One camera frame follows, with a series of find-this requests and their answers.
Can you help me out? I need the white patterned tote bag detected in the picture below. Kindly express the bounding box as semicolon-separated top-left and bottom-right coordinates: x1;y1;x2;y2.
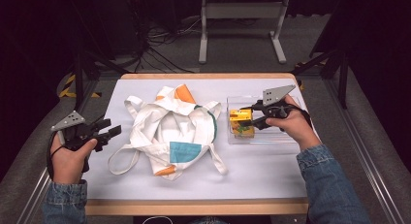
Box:
108;83;230;182

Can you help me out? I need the person's left hand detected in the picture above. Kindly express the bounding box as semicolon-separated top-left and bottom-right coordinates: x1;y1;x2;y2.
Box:
49;133;99;185

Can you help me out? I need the person's right hand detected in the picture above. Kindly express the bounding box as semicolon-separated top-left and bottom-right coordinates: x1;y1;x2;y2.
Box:
265;94;323;151

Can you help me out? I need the yellow black hazard tape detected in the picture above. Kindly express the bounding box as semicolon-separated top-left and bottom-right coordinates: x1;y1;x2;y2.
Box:
58;74;102;99

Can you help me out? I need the clear plastic tray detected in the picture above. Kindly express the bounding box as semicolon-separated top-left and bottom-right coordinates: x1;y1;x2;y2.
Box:
226;95;303;146

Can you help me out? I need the yellow printed box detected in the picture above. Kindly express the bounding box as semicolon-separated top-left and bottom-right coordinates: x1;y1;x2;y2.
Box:
229;108;256;140

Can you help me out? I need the black tripod stand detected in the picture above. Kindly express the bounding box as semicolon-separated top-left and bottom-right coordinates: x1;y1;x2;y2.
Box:
71;0;132;112
290;0;351;111

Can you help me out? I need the white paper sheet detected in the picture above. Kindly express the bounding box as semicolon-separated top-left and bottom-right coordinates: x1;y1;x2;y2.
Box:
82;78;323;201

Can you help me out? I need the grey metal stand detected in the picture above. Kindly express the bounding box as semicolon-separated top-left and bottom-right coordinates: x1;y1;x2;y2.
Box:
198;0;291;65

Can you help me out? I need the aluminium rail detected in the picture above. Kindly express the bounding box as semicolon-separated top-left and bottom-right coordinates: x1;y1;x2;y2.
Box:
324;78;409;224
16;80;100;224

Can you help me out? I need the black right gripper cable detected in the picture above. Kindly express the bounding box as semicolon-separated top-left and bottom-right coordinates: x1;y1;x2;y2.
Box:
286;106;314;130

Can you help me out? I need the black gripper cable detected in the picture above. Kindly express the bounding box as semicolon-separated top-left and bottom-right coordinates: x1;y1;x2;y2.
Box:
46;130;66;181
286;106;314;130

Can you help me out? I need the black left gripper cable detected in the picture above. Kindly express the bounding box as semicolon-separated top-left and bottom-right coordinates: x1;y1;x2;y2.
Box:
46;130;66;181

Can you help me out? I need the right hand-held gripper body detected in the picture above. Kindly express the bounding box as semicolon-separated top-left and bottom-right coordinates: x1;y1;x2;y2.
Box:
251;84;297;131

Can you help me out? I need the thin white cable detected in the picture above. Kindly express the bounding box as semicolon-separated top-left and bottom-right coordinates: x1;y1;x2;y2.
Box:
142;215;175;224

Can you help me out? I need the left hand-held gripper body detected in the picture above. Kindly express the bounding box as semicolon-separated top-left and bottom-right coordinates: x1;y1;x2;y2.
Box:
50;110;112;174

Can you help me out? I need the bundle of black cables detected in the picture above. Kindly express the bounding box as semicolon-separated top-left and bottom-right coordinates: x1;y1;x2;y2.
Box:
127;0;203;74

